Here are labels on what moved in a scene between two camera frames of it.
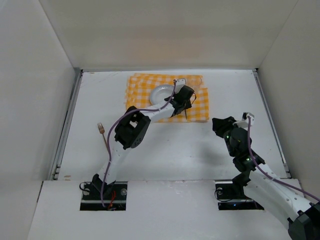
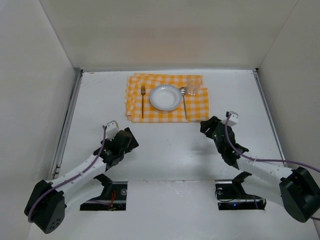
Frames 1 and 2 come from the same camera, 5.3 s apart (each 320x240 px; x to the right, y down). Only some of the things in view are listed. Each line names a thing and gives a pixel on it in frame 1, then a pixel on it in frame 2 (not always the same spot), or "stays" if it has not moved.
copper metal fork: x=102 y=131 → x=142 y=92
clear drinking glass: x=194 y=81 stays
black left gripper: x=182 y=103 → x=130 y=139
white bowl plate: x=159 y=92 stays
